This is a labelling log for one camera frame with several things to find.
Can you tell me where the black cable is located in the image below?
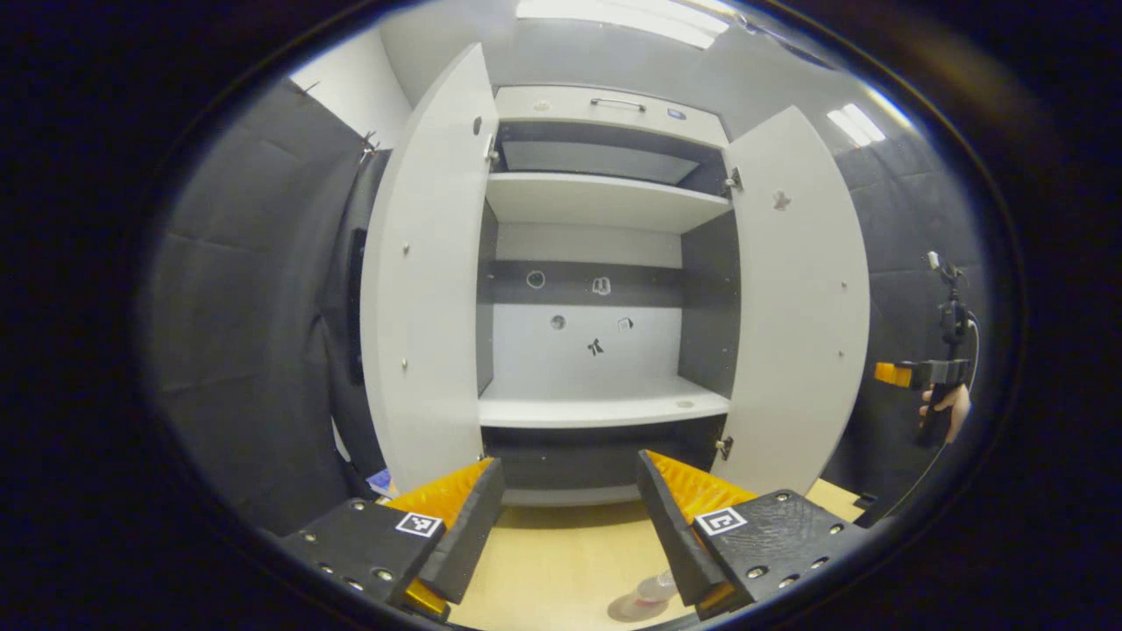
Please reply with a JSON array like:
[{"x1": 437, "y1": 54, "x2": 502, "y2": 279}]
[{"x1": 881, "y1": 311, "x2": 983, "y2": 523}]

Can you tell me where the black backdrop cloth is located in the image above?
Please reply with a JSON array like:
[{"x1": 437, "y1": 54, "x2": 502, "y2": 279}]
[
  {"x1": 822, "y1": 147, "x2": 990, "y2": 528},
  {"x1": 140, "y1": 79, "x2": 393, "y2": 537}
]

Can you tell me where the small ceiling light panel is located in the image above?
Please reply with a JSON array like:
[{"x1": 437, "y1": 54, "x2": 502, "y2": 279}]
[{"x1": 827, "y1": 103, "x2": 887, "y2": 148}]

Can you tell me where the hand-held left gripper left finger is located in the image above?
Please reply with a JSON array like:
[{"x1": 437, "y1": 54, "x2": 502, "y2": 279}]
[{"x1": 280, "y1": 457, "x2": 507, "y2": 623}]

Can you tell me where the large ceiling light panel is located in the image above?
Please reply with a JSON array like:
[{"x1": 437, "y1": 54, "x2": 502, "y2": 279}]
[{"x1": 515, "y1": 0, "x2": 731, "y2": 50}]

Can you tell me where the grey cabinet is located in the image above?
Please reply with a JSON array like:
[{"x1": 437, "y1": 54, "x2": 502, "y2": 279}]
[{"x1": 478, "y1": 85, "x2": 742, "y2": 509}]

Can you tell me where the grey drawer with handle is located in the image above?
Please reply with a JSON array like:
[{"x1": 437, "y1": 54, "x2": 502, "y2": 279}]
[{"x1": 495, "y1": 85, "x2": 730, "y2": 148}]

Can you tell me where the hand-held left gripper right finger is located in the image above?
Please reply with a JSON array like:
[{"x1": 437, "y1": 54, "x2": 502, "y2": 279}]
[{"x1": 636, "y1": 450, "x2": 869, "y2": 621}]

